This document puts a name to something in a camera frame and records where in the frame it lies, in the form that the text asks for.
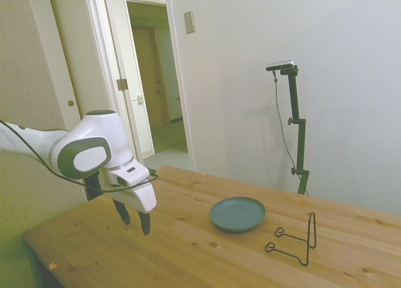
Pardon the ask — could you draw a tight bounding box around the black box behind table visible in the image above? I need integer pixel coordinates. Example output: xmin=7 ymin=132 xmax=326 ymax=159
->
xmin=83 ymin=173 xmax=103 ymax=202

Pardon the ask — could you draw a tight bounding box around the grey wall switch plate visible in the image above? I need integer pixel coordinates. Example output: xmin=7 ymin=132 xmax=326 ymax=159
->
xmin=183 ymin=11 xmax=195 ymax=35

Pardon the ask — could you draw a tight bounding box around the blue-green round plate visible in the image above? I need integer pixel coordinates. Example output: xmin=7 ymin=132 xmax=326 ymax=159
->
xmin=209 ymin=196 xmax=266 ymax=233

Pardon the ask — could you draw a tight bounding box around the brown hallway door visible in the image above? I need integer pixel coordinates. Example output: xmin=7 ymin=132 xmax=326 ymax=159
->
xmin=131 ymin=26 xmax=172 ymax=130

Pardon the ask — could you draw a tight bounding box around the cream closet door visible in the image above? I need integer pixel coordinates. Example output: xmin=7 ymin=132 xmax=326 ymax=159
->
xmin=46 ymin=0 xmax=111 ymax=133

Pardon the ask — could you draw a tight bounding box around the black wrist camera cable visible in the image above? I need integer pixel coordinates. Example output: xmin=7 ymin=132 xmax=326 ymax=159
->
xmin=0 ymin=119 xmax=159 ymax=193

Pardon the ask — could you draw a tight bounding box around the silver camera on stand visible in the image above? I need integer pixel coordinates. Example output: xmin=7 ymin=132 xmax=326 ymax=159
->
xmin=265 ymin=59 xmax=296 ymax=72

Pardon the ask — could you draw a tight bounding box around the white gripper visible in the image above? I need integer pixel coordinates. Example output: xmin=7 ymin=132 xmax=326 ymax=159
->
xmin=108 ymin=180 xmax=157 ymax=236

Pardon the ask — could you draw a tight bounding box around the black wire plate stand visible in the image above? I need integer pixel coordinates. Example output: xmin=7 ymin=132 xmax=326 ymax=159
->
xmin=264 ymin=211 xmax=317 ymax=266

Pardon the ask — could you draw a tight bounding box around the white door frame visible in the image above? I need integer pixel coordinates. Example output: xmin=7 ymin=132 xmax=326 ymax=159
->
xmin=83 ymin=0 xmax=197 ymax=173

